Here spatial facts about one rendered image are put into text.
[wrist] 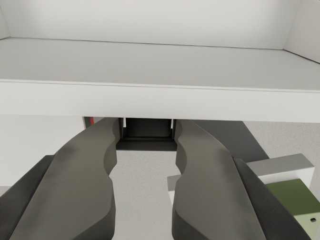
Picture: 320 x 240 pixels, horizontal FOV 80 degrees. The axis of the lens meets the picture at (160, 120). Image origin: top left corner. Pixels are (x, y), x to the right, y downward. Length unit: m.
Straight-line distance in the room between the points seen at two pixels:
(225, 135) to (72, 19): 0.48
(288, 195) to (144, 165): 1.12
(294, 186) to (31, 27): 0.45
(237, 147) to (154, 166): 0.97
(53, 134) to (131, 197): 1.42
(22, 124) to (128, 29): 0.24
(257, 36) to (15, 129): 0.34
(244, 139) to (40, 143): 0.46
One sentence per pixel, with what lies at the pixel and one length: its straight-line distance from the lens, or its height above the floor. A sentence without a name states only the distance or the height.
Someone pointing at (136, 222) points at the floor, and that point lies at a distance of 2.02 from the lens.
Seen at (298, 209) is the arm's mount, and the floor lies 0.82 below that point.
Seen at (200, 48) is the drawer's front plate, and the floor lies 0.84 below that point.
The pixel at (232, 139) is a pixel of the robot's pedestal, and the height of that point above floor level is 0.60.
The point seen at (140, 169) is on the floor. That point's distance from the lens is 1.46.
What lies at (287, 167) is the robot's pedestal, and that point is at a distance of 0.45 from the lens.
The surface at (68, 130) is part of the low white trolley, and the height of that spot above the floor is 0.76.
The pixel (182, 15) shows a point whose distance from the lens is 0.17.
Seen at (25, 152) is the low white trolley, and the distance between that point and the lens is 0.39.
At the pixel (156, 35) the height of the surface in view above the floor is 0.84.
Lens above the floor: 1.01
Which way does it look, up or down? 58 degrees down
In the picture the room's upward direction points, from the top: 177 degrees clockwise
